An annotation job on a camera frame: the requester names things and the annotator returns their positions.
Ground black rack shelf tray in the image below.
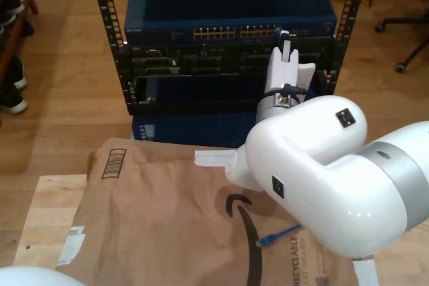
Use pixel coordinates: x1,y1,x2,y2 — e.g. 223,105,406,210
127,70,331,115

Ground black office chair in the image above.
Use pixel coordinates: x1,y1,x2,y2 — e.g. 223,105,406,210
374,0,429,73

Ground long white tape strip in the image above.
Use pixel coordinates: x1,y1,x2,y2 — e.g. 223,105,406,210
194,149,241,167

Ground brown packing paper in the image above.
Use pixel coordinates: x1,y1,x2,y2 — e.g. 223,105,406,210
50,137,381,286

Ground blue cabinet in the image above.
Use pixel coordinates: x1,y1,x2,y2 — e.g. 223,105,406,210
130,111,259,150

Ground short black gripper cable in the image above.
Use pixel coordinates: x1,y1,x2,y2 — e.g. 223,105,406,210
281,83,306,98

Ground plain black shoe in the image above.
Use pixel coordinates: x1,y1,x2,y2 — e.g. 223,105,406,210
19,19,36,38

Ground black rack frame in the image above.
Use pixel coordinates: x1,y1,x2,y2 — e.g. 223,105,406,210
88,0,369,116

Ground blue network switch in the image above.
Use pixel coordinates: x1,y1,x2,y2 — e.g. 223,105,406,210
123,0,338,46

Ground black rack server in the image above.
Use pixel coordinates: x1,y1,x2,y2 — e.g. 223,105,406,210
125,43,336,76

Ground blue network cable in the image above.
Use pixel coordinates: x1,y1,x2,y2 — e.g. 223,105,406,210
256,25,316,246

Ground white shipping label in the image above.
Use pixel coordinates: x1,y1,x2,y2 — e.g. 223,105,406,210
56,225,87,267

